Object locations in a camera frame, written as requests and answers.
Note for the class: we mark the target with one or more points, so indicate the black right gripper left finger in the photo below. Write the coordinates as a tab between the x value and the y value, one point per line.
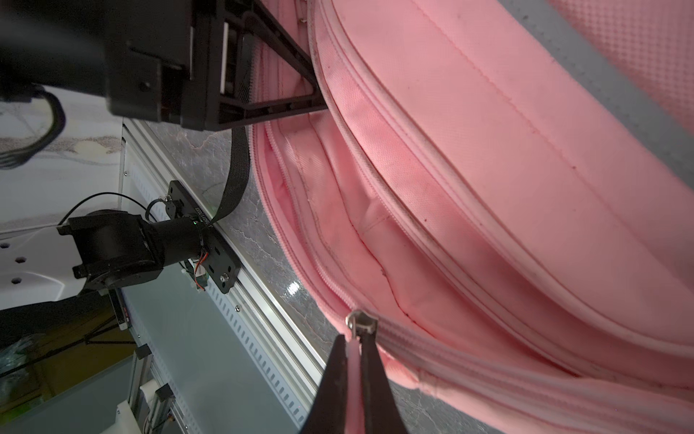
328	413

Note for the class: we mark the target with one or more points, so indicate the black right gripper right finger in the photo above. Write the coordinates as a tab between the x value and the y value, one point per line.
381	414

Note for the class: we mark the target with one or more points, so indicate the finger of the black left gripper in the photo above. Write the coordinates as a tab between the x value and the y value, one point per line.
265	69

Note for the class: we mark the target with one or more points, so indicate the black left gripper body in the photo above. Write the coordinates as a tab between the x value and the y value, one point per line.
149	60

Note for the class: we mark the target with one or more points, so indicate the black backpack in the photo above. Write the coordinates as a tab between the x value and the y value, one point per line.
238	176

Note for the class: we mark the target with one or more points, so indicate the pink backpack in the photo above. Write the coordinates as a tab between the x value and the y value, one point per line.
507	188

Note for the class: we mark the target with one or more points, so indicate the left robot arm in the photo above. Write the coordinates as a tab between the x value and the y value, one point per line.
106	249

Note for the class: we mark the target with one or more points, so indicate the aluminium frame rail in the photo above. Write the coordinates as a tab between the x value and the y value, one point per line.
246	361

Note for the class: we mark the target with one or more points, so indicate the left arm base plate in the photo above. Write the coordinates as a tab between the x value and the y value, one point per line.
222	263

